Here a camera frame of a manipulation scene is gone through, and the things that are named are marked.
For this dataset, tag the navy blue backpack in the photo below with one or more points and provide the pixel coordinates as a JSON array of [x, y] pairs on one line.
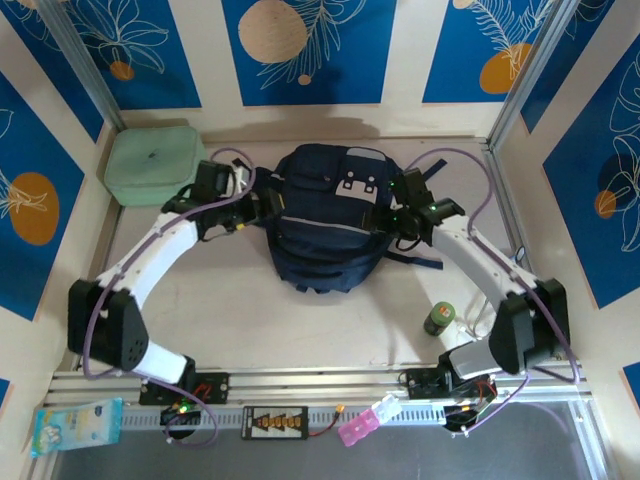
[[320, 250]]

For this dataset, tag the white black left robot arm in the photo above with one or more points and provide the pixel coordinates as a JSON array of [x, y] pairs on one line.
[[155, 255]]

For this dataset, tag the mint green zippered case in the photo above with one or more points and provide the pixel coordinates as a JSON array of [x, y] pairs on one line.
[[150, 165]]

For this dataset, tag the dark jar with green lid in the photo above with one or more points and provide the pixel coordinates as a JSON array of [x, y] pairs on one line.
[[439, 317]]

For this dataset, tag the small black electronics board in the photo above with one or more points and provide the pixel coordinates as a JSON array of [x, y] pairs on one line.
[[172, 417], [455, 420]]

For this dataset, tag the black charger board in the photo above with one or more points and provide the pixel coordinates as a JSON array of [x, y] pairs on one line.
[[275, 422]]

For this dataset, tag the pink plastic pill box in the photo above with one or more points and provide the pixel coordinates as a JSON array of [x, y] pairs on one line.
[[357, 430]]

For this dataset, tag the blue wet wipes packet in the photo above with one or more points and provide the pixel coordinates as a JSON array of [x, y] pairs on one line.
[[75, 425]]

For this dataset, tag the blue floral wall panel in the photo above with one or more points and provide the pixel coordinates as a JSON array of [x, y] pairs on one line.
[[15, 150], [575, 200], [165, 75], [450, 50], [350, 75]]

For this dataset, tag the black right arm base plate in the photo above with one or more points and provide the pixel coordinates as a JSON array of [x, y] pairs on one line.
[[420, 382]]

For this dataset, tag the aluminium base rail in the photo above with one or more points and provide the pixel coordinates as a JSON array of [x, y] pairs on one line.
[[310, 382]]

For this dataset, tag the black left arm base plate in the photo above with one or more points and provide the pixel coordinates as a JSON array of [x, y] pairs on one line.
[[215, 387]]

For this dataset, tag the aluminium corner post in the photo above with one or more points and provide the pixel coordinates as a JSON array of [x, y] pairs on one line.
[[536, 65], [85, 65]]

